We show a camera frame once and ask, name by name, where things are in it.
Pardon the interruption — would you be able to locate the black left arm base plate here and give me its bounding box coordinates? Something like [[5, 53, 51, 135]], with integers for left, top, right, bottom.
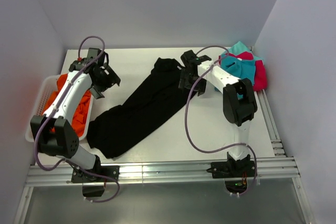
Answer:
[[71, 165, 120, 184]]

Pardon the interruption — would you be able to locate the light turquoise shirt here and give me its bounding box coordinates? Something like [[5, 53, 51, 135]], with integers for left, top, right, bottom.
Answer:
[[228, 41, 251, 56]]

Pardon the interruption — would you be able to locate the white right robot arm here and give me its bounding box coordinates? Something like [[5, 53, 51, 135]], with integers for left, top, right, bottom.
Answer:
[[179, 50, 257, 179]]

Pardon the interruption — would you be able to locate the black t-shirt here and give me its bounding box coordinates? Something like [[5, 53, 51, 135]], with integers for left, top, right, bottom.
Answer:
[[87, 58, 189, 158]]

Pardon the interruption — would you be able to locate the white plastic basket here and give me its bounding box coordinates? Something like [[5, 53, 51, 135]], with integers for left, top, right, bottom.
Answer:
[[32, 74, 93, 141]]

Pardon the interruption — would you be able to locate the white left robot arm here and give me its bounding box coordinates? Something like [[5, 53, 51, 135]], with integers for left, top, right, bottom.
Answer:
[[30, 48, 121, 182]]

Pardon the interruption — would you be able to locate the teal shirt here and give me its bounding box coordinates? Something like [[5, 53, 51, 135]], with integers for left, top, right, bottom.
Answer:
[[220, 51, 256, 85]]

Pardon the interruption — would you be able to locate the aluminium rail frame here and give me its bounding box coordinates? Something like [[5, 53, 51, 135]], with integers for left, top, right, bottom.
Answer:
[[14, 90, 315, 223]]

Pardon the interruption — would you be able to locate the magenta shirt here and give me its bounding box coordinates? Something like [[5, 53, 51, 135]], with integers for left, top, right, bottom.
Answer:
[[219, 50, 268, 92]]

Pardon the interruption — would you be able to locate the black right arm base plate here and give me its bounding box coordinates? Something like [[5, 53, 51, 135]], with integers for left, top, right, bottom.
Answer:
[[206, 159, 256, 179]]

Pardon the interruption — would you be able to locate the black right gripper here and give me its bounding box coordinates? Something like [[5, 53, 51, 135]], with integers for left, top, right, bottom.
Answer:
[[179, 69, 207, 96]]

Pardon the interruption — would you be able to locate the orange shirt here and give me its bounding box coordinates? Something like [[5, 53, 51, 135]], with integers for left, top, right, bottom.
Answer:
[[43, 74, 91, 138]]

